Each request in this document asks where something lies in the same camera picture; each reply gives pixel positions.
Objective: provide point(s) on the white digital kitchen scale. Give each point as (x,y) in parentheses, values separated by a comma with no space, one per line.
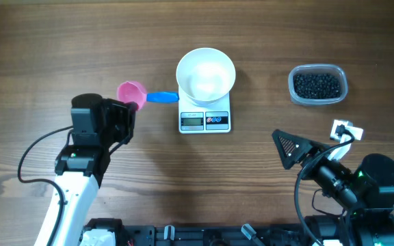
(214,117)

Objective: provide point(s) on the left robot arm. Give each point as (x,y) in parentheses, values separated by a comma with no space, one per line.
(79,172)

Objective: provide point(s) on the pile of black beans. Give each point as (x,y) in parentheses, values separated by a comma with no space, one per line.
(317,86)

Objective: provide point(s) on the clear plastic food container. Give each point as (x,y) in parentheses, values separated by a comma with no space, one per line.
(317,69)

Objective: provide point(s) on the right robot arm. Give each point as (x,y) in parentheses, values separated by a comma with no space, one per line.
(366,195)

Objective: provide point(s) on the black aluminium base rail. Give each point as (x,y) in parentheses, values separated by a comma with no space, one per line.
(148,235)

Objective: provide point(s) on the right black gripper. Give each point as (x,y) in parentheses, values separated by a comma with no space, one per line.
(304,147)

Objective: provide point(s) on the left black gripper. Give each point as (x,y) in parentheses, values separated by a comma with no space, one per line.
(125,110)

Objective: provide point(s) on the white round bowl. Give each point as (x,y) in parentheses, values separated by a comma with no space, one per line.
(205,75)

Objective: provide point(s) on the pink scoop with blue handle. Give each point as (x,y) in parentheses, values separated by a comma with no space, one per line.
(135,92)

